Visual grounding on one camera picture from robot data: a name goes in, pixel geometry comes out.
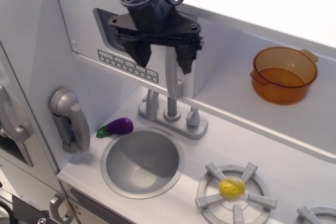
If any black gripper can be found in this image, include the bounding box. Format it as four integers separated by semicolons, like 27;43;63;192
108;0;203;74

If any white toy microwave door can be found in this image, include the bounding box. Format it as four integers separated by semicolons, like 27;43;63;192
59;0;196;98

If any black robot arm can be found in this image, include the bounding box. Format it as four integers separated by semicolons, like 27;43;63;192
109;0;204;74

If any grey toy faucet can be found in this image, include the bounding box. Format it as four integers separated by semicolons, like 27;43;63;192
138;90;208;140

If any purple toy eggplant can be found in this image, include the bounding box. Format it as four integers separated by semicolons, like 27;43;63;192
96;118;134;138

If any grey round sink basin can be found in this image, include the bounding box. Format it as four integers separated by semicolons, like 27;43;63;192
100;127;185;199

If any orange transparent plastic pot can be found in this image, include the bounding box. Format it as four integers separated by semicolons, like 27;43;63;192
250;47;318;105

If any white toy kitchen shelf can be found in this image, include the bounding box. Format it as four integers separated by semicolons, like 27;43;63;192
78;32;336;166

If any yellow toy potato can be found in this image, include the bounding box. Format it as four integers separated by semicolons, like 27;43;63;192
218;177;246;198

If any grey stove burner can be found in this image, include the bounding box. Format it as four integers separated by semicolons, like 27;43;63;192
195;162;277;223
293;205;335;224

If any grey toy wall phone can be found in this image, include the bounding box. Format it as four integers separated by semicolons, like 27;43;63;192
49;88;90;154

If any grey fridge door handle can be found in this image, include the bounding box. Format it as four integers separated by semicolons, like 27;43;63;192
1;85;29;143

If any grey oven door handle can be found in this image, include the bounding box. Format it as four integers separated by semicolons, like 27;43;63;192
49;195;73;224

